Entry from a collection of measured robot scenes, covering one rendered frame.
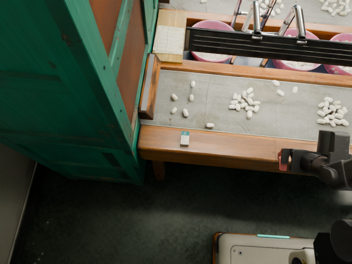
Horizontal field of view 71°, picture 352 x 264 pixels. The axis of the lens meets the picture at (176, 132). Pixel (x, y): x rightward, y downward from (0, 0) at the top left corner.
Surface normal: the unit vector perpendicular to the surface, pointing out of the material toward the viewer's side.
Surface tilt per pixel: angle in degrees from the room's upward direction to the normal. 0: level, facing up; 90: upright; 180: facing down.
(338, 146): 23
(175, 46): 0
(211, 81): 0
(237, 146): 0
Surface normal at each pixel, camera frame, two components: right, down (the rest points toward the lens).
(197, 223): 0.04, -0.37
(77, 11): 1.00, 0.10
